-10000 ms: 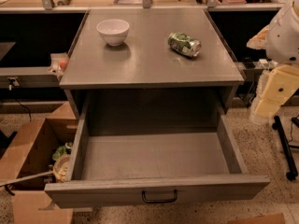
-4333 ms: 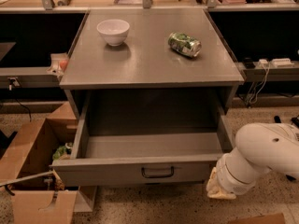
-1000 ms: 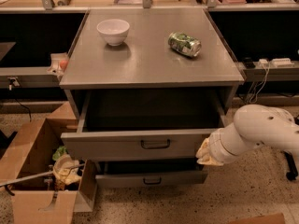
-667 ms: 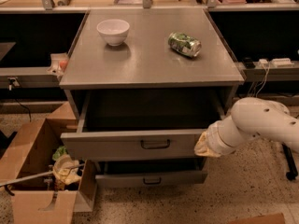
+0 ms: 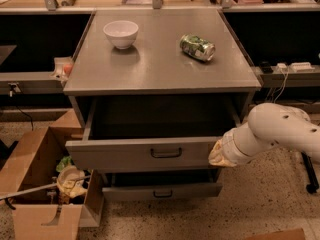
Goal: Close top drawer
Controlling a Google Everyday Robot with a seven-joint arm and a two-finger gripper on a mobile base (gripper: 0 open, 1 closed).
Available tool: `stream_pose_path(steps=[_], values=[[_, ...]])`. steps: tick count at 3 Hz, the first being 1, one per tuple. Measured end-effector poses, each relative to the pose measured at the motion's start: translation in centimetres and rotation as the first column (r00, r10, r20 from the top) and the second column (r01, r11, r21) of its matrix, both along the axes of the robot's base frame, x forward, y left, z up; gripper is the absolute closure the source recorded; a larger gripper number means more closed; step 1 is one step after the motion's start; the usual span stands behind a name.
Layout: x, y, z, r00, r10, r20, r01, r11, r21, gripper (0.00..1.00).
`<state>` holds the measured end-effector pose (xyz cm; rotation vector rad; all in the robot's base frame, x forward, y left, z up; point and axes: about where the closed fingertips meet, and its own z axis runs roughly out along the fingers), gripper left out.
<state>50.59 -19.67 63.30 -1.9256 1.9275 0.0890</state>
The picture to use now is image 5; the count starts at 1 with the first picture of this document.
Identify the grey top drawer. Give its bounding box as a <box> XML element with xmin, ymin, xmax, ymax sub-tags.
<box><xmin>66</xmin><ymin>94</ymin><xmax>239</xmax><ymax>173</ymax></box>

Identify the grey drawer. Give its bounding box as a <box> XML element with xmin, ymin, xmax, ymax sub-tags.
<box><xmin>66</xmin><ymin>94</ymin><xmax>239</xmax><ymax>173</ymax></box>
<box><xmin>102</xmin><ymin>168</ymin><xmax>222</xmax><ymax>201</ymax></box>

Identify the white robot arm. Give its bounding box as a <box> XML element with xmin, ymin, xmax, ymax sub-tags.
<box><xmin>208</xmin><ymin>103</ymin><xmax>320</xmax><ymax>167</ymax></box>

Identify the grey lower drawer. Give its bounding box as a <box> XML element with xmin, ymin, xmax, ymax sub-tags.
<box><xmin>102</xmin><ymin>168</ymin><xmax>222</xmax><ymax>201</ymax></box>

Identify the grey cabinet with top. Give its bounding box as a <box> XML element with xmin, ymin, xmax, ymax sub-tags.
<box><xmin>62</xmin><ymin>7</ymin><xmax>263</xmax><ymax>128</ymax></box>

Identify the black stand leg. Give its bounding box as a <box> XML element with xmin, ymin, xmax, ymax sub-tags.
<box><xmin>302</xmin><ymin>153</ymin><xmax>319</xmax><ymax>194</ymax></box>

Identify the green soda can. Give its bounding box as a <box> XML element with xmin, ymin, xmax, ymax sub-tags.
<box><xmin>180</xmin><ymin>34</ymin><xmax>215</xmax><ymax>62</ymax></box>

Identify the white power strip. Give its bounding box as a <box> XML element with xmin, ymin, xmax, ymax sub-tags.
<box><xmin>290</xmin><ymin>62</ymin><xmax>314</xmax><ymax>72</ymax></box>

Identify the crumpled paper cup in box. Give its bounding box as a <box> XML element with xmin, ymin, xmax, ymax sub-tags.
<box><xmin>57</xmin><ymin>165</ymin><xmax>87</xmax><ymax>199</ymax></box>

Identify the green wrapper in box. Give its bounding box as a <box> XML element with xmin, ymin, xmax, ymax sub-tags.
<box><xmin>56</xmin><ymin>156</ymin><xmax>73</xmax><ymax>172</ymax></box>

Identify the white ceramic bowl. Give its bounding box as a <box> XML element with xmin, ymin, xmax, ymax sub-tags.
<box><xmin>103</xmin><ymin>20</ymin><xmax>139</xmax><ymax>49</ymax></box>

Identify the open cardboard box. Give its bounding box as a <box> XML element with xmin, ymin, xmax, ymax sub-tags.
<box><xmin>0</xmin><ymin>110</ymin><xmax>103</xmax><ymax>240</ymax></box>

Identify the small tray with orange item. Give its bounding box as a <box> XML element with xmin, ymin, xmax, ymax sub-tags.
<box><xmin>50</xmin><ymin>57</ymin><xmax>74</xmax><ymax>81</ymax></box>

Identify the metal rod across box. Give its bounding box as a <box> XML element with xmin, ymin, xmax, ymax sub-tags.
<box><xmin>0</xmin><ymin>175</ymin><xmax>91</xmax><ymax>201</ymax></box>

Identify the black top drawer handle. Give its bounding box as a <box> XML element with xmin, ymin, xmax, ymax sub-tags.
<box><xmin>150</xmin><ymin>148</ymin><xmax>182</xmax><ymax>159</ymax></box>

